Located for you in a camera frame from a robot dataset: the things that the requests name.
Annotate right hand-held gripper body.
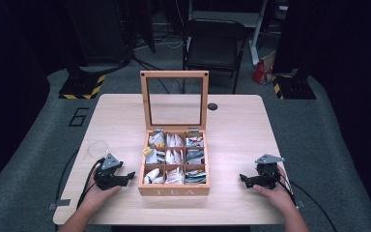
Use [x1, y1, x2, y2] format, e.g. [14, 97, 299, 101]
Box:
[254, 154, 286, 190]

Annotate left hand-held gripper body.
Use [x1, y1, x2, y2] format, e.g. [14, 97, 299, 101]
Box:
[93, 153, 126, 191]

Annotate wooden tea box with lid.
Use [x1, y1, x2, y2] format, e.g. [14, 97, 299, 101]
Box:
[137, 70, 212, 197]

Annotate person's left hand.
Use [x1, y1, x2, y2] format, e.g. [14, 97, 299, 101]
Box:
[80, 175, 123, 215]

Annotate person's right hand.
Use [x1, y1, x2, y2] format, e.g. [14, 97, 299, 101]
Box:
[252, 164, 297, 212]

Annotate clear glass cup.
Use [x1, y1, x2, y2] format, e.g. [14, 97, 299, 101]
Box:
[87, 140, 110, 160]

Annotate pile of white tea bags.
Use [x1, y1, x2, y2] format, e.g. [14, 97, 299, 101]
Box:
[143, 130, 186, 186]

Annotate grey tape strip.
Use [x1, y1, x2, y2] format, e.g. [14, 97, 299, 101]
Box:
[46, 198, 72, 212]

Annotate row of striped tea packets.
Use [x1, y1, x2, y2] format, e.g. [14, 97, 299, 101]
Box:
[185, 134, 208, 186]

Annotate yellow black striped stand base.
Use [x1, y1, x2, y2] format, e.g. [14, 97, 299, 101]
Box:
[271, 73, 317, 101]
[58, 73, 107, 101]

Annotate red paper bag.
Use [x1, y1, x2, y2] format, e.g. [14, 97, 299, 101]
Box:
[251, 51, 277, 86]

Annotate black folding chair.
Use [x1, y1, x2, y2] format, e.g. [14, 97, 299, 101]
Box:
[182, 17, 251, 96]

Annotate black equipment cabinet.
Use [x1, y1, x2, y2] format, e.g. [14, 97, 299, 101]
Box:
[63, 0, 133, 67]

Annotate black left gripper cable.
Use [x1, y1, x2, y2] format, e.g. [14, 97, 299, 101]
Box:
[75, 157, 106, 210]

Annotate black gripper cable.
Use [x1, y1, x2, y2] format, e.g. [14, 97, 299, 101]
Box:
[75, 157, 106, 210]
[276, 172, 338, 232]

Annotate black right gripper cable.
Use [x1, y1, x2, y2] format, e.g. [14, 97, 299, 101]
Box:
[276, 172, 338, 232]

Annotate white desk frame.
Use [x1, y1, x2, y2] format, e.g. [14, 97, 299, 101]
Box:
[187, 0, 269, 67]

